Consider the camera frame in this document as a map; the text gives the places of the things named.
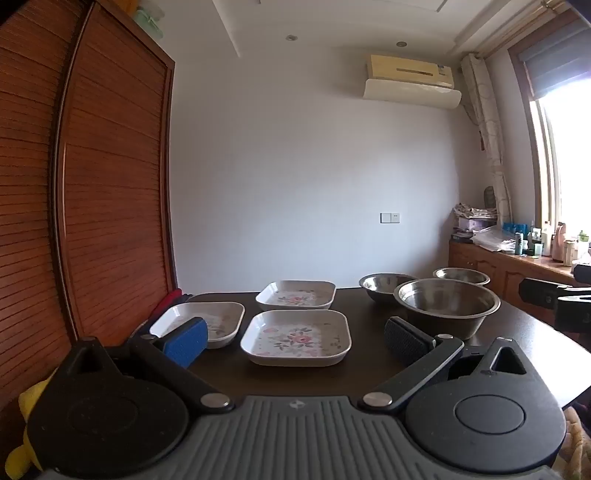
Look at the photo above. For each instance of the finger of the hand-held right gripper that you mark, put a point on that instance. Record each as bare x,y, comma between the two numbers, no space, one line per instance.
538,293

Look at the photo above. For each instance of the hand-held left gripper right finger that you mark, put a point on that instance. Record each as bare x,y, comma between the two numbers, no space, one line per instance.
408,340

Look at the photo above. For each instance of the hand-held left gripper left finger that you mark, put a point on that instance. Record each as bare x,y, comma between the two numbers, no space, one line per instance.
187,341

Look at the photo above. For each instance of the floral square plate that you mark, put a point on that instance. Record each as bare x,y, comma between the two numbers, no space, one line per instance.
295,339
295,297
224,318

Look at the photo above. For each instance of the large steel bowl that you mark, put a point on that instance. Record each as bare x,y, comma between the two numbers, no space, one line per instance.
443,304

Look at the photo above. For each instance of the medium steel bowl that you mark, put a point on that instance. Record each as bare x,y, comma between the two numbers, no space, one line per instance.
378,286

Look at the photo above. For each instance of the small steel bowl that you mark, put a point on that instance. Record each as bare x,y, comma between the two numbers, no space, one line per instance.
461,275

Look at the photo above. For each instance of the red cloth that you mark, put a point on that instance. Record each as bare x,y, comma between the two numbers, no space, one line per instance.
170,302

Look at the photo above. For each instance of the row of toiletry bottles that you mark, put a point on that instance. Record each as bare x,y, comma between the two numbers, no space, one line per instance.
547,242

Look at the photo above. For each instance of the wooden low cabinet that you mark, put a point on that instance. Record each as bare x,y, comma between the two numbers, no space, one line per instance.
489,272

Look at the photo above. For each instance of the clear plastic bag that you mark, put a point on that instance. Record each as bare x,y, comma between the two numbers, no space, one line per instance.
491,239

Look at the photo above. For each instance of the purple box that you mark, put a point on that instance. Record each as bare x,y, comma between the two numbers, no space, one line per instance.
475,225

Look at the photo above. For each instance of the dark stacked books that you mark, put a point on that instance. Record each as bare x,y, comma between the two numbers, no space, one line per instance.
461,237

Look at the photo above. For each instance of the stack of newspapers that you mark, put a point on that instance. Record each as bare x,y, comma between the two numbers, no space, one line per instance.
473,211

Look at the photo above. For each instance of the grey green ornament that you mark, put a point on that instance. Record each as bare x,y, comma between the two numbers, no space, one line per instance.
489,197

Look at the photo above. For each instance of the beige patterned blanket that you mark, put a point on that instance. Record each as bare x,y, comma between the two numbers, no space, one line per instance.
577,443

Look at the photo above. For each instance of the wooden framed window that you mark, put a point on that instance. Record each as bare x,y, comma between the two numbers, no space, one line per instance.
568,161

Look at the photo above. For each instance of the patterned beige curtain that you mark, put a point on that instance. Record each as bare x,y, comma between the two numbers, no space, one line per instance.
487,129

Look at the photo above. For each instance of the yellow plush toy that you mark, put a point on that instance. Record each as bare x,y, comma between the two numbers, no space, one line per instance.
27,415

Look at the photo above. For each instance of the wooden louvered wardrobe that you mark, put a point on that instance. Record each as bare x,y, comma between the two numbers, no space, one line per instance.
106,184

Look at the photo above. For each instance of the grey roller blind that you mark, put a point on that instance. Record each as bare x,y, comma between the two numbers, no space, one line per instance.
549,64

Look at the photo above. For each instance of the green storage box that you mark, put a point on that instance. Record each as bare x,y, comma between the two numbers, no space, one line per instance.
150,18

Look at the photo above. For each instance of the white wall switch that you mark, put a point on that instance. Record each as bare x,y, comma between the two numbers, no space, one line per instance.
390,218

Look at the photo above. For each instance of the beige wall air conditioner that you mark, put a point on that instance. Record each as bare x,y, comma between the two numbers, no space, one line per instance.
406,69

